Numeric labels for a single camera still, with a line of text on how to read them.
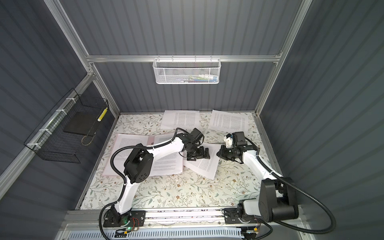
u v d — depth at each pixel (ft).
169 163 2.97
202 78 3.00
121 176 1.78
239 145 2.23
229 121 3.78
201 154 2.70
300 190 1.26
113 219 2.38
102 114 2.67
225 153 2.51
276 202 1.37
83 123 2.45
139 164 1.82
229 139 2.66
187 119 3.79
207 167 2.90
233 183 2.79
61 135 2.32
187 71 4.06
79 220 2.50
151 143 1.96
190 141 2.35
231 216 2.41
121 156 3.08
